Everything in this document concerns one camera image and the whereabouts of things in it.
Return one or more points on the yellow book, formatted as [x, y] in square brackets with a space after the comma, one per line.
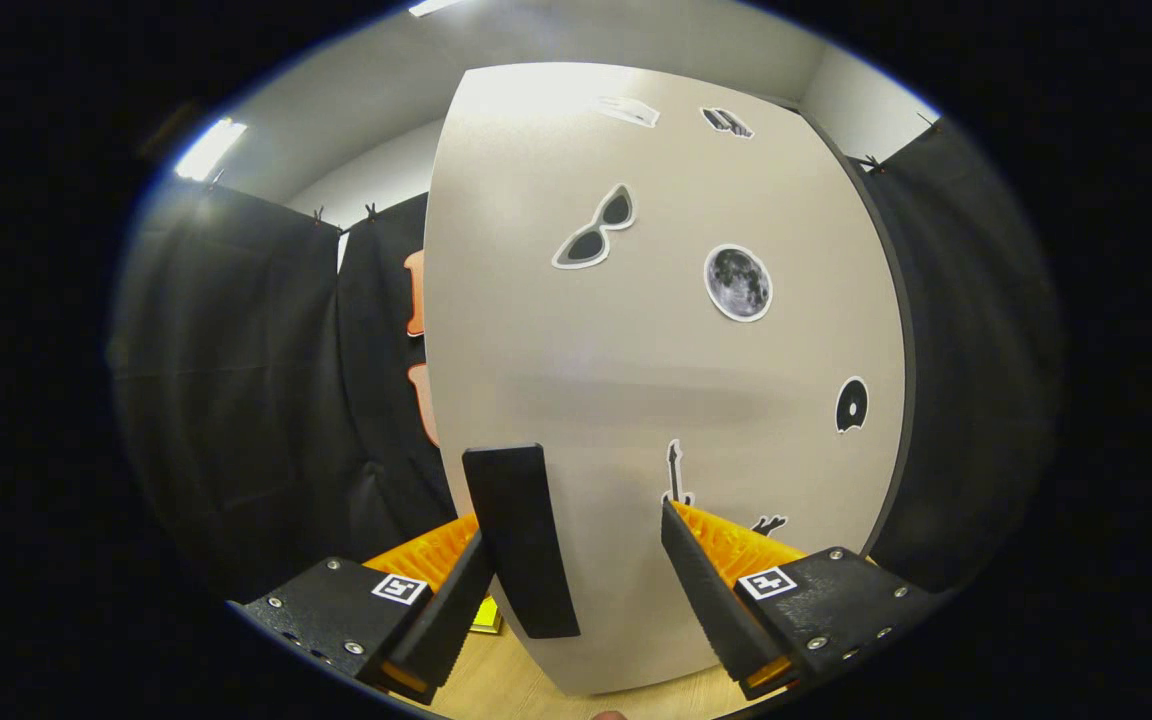
[488, 615]

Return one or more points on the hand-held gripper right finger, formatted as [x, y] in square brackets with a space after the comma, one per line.
[706, 610]

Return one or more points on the ceiling light panel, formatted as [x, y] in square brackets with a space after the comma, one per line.
[433, 6]

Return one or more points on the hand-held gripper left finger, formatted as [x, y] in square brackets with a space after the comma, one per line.
[451, 620]

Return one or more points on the beige shoe cabinet door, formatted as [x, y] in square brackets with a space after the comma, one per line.
[586, 350]

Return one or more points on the black backdrop cloth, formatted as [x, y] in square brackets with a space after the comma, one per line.
[236, 400]

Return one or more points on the ceiling light tube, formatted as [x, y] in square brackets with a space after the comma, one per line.
[210, 150]

